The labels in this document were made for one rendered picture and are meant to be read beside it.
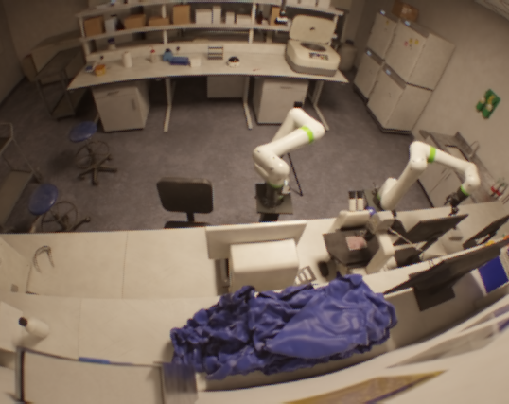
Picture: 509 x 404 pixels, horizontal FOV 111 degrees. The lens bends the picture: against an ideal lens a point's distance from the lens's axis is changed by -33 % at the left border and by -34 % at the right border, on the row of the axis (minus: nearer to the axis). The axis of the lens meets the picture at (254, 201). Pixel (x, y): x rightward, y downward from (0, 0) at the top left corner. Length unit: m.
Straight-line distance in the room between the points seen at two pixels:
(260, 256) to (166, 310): 0.45
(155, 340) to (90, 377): 0.66
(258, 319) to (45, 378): 0.69
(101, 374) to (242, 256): 0.84
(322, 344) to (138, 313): 0.69
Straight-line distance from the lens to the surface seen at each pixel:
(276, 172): 1.30
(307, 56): 3.39
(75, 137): 3.02
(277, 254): 1.14
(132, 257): 1.77
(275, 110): 3.67
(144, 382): 0.40
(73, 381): 0.44
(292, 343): 0.87
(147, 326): 1.08
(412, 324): 1.33
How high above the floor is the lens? 2.29
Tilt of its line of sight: 53 degrees down
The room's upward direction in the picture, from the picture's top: 10 degrees clockwise
